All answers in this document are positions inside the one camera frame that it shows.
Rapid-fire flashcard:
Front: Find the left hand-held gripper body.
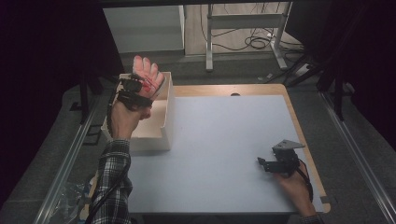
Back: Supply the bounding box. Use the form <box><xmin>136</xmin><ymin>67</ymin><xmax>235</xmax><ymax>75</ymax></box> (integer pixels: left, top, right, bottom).
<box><xmin>116</xmin><ymin>90</ymin><xmax>154</xmax><ymax>112</ymax></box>

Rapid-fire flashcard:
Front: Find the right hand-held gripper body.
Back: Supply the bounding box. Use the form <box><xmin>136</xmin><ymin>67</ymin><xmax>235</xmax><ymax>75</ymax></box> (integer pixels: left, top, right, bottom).
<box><xmin>263</xmin><ymin>139</ymin><xmax>306</xmax><ymax>179</ymax></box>

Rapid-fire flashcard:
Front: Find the pink glove with red strap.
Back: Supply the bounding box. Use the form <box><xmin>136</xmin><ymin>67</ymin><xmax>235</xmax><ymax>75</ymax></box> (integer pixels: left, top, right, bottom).
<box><xmin>132</xmin><ymin>55</ymin><xmax>166</xmax><ymax>102</ymax></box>

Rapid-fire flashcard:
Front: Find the white box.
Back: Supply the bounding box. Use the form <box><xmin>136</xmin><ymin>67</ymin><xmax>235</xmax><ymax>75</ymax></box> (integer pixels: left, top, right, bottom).
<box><xmin>101</xmin><ymin>71</ymin><xmax>176</xmax><ymax>152</ymax></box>

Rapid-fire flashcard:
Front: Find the person's left hand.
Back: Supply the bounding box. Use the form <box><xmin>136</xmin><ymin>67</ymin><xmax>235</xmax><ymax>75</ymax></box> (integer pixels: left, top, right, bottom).
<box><xmin>108</xmin><ymin>99</ymin><xmax>152</xmax><ymax>141</ymax></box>

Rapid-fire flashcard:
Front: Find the person's right hand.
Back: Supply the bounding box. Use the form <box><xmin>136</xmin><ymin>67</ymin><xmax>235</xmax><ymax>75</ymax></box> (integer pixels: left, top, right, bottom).
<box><xmin>274</xmin><ymin>169</ymin><xmax>316</xmax><ymax>218</ymax></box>

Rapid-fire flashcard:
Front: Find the pale blue table mat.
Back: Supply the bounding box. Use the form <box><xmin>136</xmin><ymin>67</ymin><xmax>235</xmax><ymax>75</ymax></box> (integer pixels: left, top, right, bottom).
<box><xmin>127</xmin><ymin>94</ymin><xmax>325</xmax><ymax>215</ymax></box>

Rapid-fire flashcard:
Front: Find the black stand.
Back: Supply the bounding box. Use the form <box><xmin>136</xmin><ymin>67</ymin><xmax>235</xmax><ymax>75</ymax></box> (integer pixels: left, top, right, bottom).
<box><xmin>317</xmin><ymin>55</ymin><xmax>347</xmax><ymax>122</ymax></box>
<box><xmin>78</xmin><ymin>70</ymin><xmax>105</xmax><ymax>126</ymax></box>

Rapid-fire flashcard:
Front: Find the white cabinet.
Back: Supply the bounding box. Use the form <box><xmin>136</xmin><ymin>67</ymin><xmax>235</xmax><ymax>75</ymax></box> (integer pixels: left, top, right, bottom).
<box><xmin>102</xmin><ymin>4</ymin><xmax>187</xmax><ymax>54</ymax></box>

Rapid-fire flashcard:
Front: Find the white power strip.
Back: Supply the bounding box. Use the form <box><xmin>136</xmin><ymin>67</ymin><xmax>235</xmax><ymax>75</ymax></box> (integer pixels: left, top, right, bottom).
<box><xmin>294</xmin><ymin>63</ymin><xmax>312</xmax><ymax>77</ymax></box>

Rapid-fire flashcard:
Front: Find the clear plastic bag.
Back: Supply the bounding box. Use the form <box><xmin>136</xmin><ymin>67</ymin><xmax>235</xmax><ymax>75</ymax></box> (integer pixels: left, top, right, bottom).
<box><xmin>56</xmin><ymin>181</ymin><xmax>95</xmax><ymax>224</ymax></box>

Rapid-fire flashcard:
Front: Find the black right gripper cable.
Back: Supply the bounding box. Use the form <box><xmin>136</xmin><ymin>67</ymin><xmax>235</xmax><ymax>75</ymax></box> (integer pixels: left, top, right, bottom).
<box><xmin>297</xmin><ymin>159</ymin><xmax>314</xmax><ymax>203</ymax></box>

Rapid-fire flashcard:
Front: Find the aluminium floor rail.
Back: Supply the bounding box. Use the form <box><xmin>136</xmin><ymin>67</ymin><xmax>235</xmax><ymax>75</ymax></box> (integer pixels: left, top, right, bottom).
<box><xmin>33</xmin><ymin>92</ymin><xmax>101</xmax><ymax>224</ymax></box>
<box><xmin>319</xmin><ymin>91</ymin><xmax>396</xmax><ymax>224</ymax></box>

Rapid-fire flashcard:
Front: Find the tangle of black floor cables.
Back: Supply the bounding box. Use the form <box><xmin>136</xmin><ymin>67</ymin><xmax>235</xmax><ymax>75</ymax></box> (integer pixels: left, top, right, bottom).
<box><xmin>199</xmin><ymin>3</ymin><xmax>305</xmax><ymax>53</ymax></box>

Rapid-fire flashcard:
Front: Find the grey metal desk frame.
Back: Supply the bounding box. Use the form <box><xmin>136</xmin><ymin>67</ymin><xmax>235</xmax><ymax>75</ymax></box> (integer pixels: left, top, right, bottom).
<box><xmin>205</xmin><ymin>2</ymin><xmax>294</xmax><ymax>73</ymax></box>

